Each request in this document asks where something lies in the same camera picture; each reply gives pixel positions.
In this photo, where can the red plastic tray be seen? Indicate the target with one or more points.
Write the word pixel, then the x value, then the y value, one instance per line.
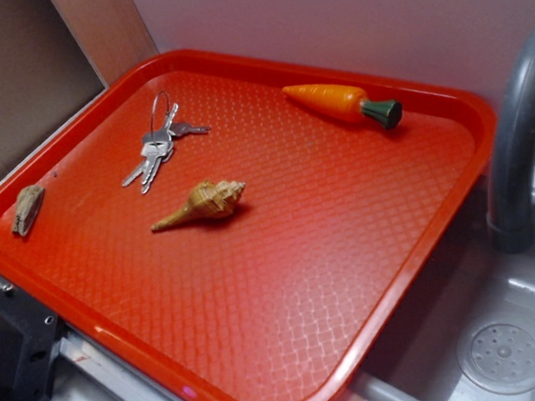
pixel 281 300

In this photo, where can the tan spiral seashell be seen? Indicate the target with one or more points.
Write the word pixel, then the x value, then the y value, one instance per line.
pixel 206 201

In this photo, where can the silver key bunch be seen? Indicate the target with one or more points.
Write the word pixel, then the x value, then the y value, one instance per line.
pixel 158 142

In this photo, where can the orange toy carrot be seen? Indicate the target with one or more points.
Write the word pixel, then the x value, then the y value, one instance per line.
pixel 346 103

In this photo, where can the grey toy faucet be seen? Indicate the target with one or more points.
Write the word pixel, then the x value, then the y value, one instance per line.
pixel 509 218

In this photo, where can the grey toy sink basin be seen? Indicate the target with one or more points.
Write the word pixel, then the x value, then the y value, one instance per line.
pixel 414 358

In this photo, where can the round sink drain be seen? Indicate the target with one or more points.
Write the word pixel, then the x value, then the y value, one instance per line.
pixel 497 353

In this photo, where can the brown cardboard panel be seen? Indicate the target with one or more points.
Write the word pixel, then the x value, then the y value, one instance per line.
pixel 55 56

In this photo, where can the black metal bracket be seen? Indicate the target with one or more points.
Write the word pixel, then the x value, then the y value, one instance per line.
pixel 29 334

